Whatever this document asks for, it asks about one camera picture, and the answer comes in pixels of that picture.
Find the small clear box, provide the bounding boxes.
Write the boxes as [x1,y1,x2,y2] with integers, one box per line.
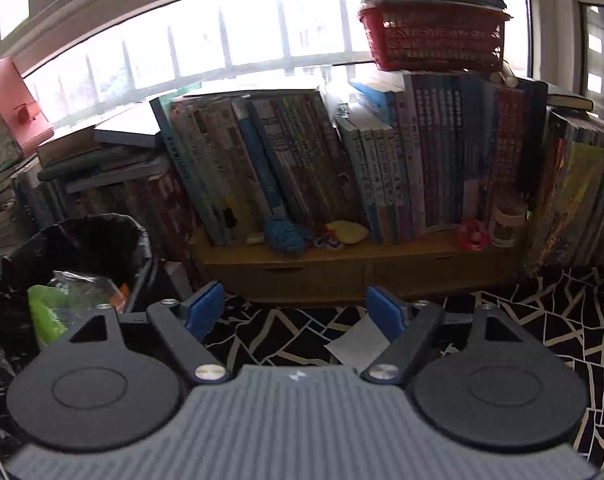
[488,196,526,248]

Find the wooden drawer shelf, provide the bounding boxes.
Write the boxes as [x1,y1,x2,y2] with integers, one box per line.
[190,231,520,306]

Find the green white snack bag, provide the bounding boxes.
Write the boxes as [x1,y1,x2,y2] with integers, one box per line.
[27,285,72,347]

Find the orange peel slice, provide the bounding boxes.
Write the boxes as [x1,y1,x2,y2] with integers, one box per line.
[110,284,130,313]

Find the pink cardboard box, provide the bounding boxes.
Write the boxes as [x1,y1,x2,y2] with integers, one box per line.
[0,58,53,174]

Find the yellow plush slice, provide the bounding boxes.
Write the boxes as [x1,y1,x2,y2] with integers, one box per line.
[326,220,370,245]

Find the pink hair scrunchie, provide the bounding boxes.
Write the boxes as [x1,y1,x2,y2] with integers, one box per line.
[456,218,488,252]

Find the blue yarn ball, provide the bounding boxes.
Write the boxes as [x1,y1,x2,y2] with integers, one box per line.
[264,217,306,255]

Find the clear plastic bag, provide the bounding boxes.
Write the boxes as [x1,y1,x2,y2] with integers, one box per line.
[49,271,118,314]

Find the white paper sheet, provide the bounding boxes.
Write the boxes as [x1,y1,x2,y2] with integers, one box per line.
[326,315,390,373]

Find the red basket on books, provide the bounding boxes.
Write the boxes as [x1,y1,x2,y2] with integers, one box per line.
[358,0,510,72]

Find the row of upright books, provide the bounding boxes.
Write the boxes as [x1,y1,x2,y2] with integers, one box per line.
[20,72,604,266]

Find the black trash bag bin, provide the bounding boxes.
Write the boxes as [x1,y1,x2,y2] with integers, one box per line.
[0,214,153,389]

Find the black white patterned cloth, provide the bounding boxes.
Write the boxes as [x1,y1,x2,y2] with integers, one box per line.
[201,263,604,470]

